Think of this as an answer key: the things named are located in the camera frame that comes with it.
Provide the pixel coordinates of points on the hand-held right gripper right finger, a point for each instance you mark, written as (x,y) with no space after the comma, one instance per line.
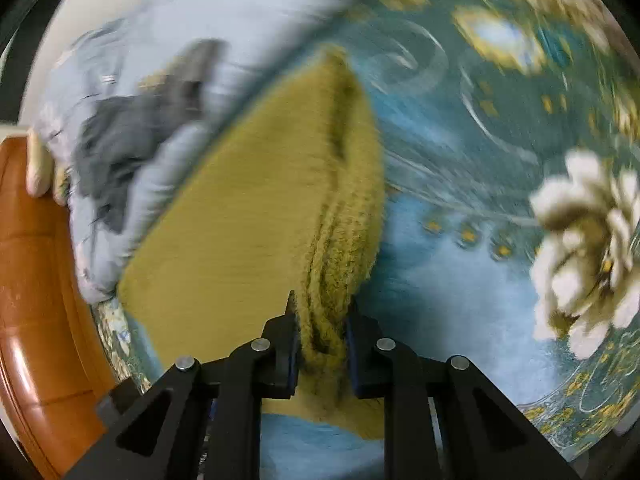
(356,360)

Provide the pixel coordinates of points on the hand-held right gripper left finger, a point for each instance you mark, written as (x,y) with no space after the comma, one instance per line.
(287,360)

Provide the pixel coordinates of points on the olive green fuzzy garment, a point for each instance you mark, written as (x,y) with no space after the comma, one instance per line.
(250,185)

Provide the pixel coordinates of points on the teal floral bedsheet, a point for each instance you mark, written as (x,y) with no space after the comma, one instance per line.
(450,285)

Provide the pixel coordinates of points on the light blue daisy quilt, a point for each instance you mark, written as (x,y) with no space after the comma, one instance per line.
(165,180)

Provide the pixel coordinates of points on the wooden headboard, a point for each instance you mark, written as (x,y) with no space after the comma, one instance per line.
(30,310)

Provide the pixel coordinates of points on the grey garment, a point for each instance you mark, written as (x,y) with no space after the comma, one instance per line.
(125,130)

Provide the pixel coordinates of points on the yellow floral pillow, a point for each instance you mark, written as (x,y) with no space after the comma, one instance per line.
(37,160)
(61,185)

